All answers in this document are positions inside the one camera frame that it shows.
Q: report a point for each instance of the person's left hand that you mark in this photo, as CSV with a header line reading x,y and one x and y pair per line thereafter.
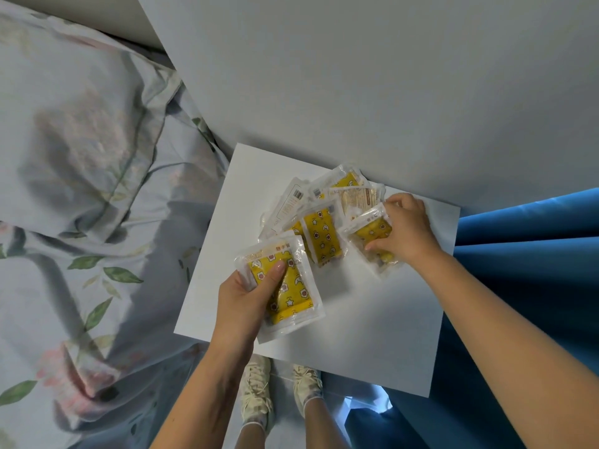
x,y
238,317

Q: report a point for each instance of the person's white shoe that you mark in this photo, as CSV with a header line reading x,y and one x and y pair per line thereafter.
x,y
309,388
255,392

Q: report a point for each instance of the floral bed sheet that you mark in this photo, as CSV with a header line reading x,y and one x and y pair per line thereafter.
x,y
47,299

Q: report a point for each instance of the person's right white shoe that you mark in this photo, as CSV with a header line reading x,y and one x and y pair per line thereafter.
x,y
309,388

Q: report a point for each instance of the person's left forearm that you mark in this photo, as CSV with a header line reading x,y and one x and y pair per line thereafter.
x,y
201,402

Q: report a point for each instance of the person's leg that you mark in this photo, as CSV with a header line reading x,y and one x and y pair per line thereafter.
x,y
250,439
323,430

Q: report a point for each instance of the person's left leg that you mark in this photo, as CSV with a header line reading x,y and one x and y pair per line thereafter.
x,y
250,439

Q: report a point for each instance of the floral pillow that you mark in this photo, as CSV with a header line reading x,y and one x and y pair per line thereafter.
x,y
70,135

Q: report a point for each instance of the blue curtain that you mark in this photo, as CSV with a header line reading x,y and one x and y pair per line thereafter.
x,y
538,275

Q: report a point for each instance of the person's right forearm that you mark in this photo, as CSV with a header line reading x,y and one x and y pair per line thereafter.
x,y
515,346

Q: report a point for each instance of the person's right leg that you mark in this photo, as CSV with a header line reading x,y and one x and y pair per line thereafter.
x,y
323,430

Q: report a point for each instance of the pile of yellow sachet packets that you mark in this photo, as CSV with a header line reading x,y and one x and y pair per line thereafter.
x,y
323,233

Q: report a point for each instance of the person's right hand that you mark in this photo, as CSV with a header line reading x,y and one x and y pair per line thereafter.
x,y
412,233

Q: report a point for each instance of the white bedside table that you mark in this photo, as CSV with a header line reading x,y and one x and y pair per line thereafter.
x,y
374,332

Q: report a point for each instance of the person's left white shoe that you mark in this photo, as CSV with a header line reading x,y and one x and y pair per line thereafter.
x,y
255,392

